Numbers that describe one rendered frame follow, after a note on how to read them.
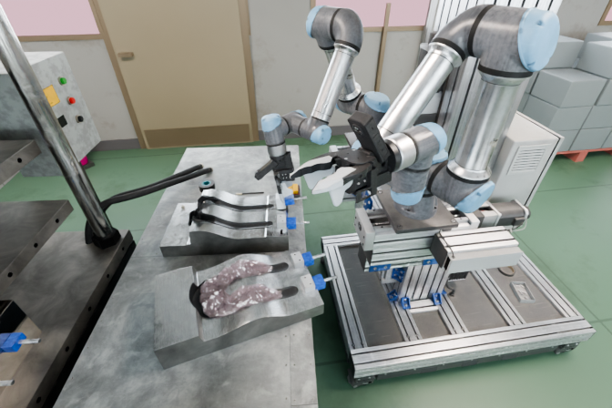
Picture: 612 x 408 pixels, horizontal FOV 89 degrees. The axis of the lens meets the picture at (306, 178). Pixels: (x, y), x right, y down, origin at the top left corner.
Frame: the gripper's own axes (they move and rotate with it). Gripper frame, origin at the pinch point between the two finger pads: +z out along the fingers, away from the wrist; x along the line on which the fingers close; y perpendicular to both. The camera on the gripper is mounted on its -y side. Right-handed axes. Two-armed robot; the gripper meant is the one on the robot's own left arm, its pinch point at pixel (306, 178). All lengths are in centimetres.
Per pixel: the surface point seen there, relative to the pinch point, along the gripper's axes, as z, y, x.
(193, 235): 13, 46, 64
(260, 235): -8, 50, 53
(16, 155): 52, 6, 81
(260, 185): -28, 53, 94
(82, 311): 54, 59, 65
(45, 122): 43, -1, 85
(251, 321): 10, 54, 22
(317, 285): -15, 56, 23
